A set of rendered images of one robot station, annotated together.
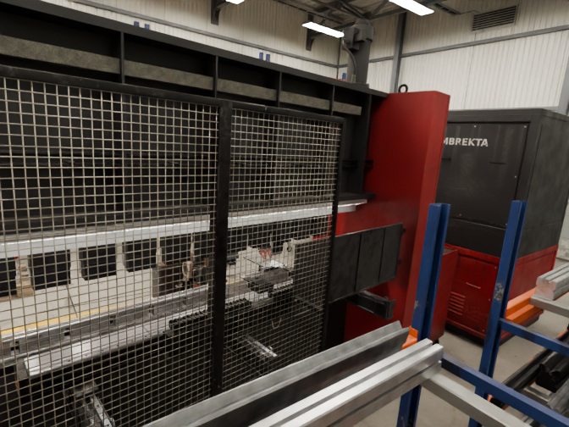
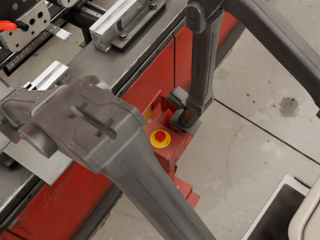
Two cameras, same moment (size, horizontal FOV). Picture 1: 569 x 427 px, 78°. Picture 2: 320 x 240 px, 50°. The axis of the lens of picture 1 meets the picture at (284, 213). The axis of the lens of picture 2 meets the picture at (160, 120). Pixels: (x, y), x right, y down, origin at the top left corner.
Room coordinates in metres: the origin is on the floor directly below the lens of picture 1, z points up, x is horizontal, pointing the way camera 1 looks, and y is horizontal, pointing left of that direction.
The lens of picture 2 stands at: (3.08, 0.40, 1.84)
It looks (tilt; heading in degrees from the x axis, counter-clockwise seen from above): 59 degrees down; 171
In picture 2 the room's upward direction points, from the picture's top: 4 degrees counter-clockwise
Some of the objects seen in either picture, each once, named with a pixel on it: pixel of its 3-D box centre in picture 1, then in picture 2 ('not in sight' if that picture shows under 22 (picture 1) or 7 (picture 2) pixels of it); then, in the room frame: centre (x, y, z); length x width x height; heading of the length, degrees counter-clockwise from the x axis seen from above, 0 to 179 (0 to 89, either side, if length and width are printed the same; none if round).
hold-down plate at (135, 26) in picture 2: not in sight; (139, 24); (2.07, 0.52, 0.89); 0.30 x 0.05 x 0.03; 133
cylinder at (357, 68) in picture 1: (356, 52); not in sight; (2.72, -0.44, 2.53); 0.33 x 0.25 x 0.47; 133
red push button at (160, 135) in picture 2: not in sight; (160, 137); (2.53, 0.49, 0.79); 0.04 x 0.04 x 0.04
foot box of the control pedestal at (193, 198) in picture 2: not in sight; (172, 196); (2.51, 0.54, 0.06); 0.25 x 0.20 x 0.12; 45
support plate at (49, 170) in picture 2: (262, 259); (38, 136); (2.55, 0.14, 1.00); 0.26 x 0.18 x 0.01; 43
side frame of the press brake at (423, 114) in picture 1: (374, 234); not in sight; (2.99, -0.79, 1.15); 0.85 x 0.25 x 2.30; 43
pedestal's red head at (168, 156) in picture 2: not in sight; (165, 132); (2.49, 0.52, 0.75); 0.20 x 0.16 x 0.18; 135
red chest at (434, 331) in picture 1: (412, 296); not in sight; (3.22, -1.29, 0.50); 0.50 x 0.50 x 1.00; 43
